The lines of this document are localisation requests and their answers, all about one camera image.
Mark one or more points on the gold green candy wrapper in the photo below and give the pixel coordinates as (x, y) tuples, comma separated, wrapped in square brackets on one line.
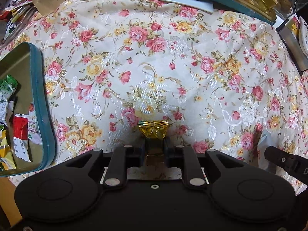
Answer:
[(155, 140)]

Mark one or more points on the white remote control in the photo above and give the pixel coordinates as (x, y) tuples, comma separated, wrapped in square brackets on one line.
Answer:
[(303, 36)]

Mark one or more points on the red white snack packet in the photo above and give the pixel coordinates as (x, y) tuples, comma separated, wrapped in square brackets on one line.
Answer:
[(20, 137)]

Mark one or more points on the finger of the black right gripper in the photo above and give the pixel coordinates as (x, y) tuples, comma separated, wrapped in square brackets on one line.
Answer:
[(295, 165)]

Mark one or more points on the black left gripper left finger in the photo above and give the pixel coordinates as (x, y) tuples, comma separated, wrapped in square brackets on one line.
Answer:
[(124, 157)]

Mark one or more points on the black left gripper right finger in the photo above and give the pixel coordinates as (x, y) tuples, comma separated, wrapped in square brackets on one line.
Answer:
[(184, 158)]

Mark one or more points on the yellow grey pastry packet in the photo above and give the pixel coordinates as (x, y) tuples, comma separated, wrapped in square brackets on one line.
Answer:
[(7, 160)]

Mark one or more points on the white green-stripe snack packet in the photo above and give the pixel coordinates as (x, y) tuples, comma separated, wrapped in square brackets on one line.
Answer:
[(9, 86)]

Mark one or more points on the teal gold tin lid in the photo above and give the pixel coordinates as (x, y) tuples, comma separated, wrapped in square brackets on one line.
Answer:
[(25, 64)]

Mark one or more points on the floral tablecloth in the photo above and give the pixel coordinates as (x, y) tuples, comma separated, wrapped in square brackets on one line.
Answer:
[(220, 79)]

